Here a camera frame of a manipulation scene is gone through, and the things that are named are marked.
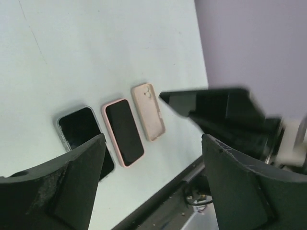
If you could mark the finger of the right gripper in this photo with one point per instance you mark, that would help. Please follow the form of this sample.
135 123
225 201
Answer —
231 103

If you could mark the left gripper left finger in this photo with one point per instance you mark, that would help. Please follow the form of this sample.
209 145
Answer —
56 195

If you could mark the clear magsafe phone case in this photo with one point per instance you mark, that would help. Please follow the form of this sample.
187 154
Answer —
60 134

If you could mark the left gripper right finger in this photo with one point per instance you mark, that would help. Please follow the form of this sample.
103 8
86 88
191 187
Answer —
251 195

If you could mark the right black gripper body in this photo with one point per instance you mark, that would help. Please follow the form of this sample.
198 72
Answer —
261 142

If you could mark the beige magsafe phone case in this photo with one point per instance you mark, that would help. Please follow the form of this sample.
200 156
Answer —
149 111

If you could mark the blue phone black screen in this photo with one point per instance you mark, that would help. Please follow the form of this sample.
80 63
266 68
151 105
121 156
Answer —
123 132

